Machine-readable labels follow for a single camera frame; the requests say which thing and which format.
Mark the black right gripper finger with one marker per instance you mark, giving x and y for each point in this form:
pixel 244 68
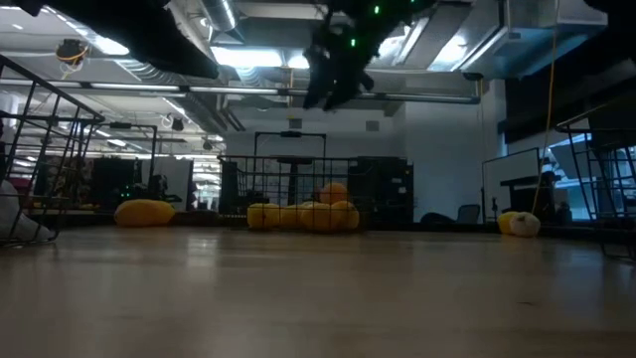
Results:
pixel 343 94
pixel 315 92

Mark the orange lemon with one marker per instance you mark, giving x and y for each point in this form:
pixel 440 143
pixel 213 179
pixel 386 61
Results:
pixel 144 213
pixel 333 193

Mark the yellow lemon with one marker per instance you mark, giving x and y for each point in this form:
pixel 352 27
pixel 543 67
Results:
pixel 320 216
pixel 262 215
pixel 504 222
pixel 293 217
pixel 349 215

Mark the large white garlic bulb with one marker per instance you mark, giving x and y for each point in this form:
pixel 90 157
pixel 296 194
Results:
pixel 20 224

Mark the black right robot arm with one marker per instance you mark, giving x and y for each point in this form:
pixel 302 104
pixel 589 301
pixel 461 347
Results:
pixel 397 10

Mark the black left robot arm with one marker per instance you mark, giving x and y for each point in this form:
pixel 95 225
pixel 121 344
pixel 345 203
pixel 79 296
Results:
pixel 149 40

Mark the long ceiling pipe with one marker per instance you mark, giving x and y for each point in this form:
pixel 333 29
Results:
pixel 238 90

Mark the black cabinet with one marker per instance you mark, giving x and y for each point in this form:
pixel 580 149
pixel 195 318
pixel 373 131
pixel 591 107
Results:
pixel 380 186

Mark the grey office chair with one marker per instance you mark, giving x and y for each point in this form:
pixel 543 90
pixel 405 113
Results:
pixel 467 214

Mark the whiteboard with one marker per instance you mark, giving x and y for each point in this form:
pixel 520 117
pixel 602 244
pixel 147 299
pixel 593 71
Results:
pixel 512 179

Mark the black gantry frame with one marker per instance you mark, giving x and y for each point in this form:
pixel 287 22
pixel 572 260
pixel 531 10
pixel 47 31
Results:
pixel 290 134

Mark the silver ventilation duct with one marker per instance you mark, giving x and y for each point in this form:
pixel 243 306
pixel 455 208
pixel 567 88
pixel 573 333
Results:
pixel 218 17

